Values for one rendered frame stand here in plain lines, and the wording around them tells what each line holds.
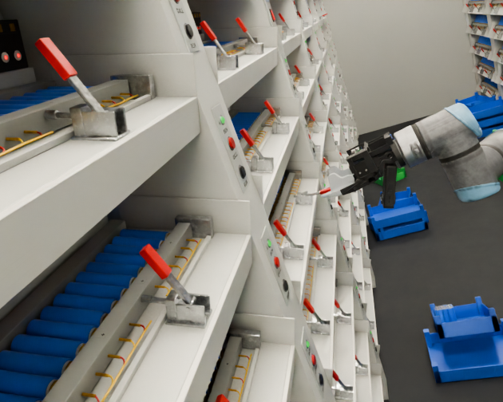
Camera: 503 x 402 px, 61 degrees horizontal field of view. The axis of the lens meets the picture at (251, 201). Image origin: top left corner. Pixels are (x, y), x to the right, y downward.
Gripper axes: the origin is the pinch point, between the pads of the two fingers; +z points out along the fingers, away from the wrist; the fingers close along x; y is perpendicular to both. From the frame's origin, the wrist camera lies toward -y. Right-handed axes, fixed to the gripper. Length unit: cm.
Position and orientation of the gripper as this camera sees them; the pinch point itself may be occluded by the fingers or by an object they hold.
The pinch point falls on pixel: (327, 194)
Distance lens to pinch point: 111.3
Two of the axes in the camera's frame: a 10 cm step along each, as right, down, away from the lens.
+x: -1.9, 4.1, -8.9
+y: -5.2, -8.1, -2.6
